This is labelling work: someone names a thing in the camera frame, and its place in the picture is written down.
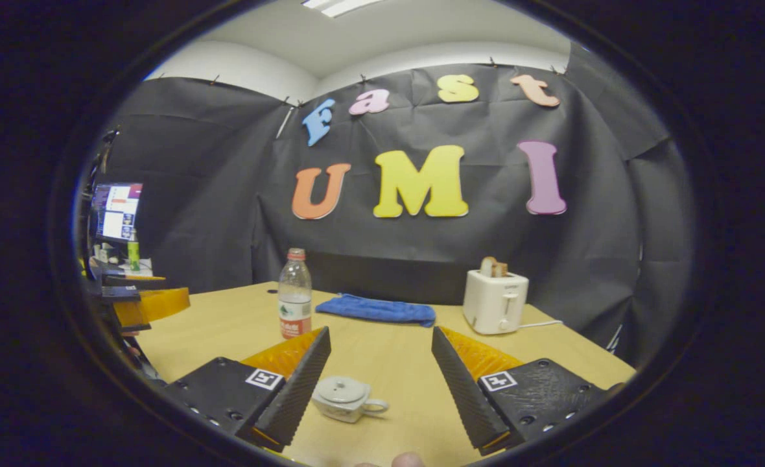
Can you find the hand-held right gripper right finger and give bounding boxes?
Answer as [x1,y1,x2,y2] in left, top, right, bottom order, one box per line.
[431,326,623,455]

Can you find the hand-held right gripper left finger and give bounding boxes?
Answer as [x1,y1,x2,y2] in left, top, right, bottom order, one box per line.
[162,326,331,451]

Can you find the white ceramic teacup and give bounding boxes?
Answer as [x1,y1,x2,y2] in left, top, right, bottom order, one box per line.
[311,376,390,424]

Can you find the clear plastic water bottle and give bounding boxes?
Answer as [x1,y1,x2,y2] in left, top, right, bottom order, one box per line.
[277,248,313,340]

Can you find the white side table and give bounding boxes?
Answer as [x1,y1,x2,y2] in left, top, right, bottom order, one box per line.
[97,258,154,278]

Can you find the computer monitor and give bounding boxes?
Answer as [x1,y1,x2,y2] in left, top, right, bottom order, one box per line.
[91,182,143,245]

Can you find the white toaster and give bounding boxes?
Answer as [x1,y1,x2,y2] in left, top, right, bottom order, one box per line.
[463,269,530,335]

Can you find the blue cloth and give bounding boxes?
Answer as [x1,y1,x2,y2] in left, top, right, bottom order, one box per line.
[315,294,436,328]

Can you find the ceiling light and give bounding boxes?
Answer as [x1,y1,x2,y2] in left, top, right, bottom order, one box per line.
[301,0,383,18]

